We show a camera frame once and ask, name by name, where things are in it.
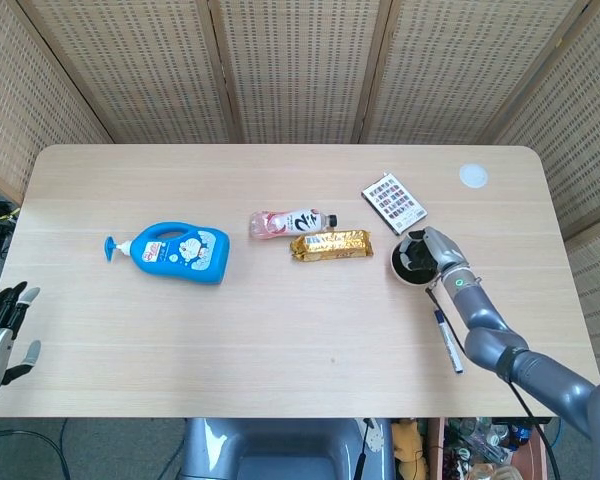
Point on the yellow plush toy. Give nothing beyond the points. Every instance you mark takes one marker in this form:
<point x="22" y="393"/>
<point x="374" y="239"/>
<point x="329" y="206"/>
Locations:
<point x="409" y="445"/>

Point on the gold foil snack packet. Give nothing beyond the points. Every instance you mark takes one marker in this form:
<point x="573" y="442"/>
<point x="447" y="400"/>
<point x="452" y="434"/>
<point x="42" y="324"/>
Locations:
<point x="330" y="245"/>

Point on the wooden crate with clutter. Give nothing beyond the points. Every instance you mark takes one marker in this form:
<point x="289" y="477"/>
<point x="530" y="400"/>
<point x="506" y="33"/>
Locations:
<point x="480" y="450"/>

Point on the printed card box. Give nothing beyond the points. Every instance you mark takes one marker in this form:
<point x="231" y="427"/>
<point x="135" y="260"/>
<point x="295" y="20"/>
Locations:
<point x="394" y="202"/>

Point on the woven bamboo folding screen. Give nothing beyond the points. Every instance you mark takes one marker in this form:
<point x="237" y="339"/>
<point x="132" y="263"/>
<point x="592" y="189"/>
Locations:
<point x="300" y="75"/>

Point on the grey robot torso base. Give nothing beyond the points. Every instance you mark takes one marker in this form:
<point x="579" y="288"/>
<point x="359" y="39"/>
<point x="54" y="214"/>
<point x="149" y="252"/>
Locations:
<point x="290" y="450"/>

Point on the beige bowl with dark inside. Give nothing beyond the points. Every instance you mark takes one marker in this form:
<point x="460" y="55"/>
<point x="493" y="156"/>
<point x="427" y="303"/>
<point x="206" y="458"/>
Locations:
<point x="405" y="278"/>

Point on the pink white drink bottle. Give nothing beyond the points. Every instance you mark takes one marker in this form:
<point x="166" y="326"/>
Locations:
<point x="300" y="223"/>

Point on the white blue marker pen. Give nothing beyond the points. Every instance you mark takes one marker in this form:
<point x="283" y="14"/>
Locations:
<point x="452" y="357"/>

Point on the blue pump detergent bottle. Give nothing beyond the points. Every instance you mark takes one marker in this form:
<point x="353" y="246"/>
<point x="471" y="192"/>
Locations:
<point x="180" y="252"/>

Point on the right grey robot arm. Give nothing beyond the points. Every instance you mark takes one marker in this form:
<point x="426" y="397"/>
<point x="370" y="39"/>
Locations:
<point x="490" y="335"/>

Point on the white round table cap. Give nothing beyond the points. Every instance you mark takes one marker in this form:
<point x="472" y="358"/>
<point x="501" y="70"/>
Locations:
<point x="474" y="175"/>

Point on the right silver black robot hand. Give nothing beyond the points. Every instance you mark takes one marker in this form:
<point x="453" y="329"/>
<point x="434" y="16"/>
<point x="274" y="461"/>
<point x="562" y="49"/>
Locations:
<point x="442" y="250"/>

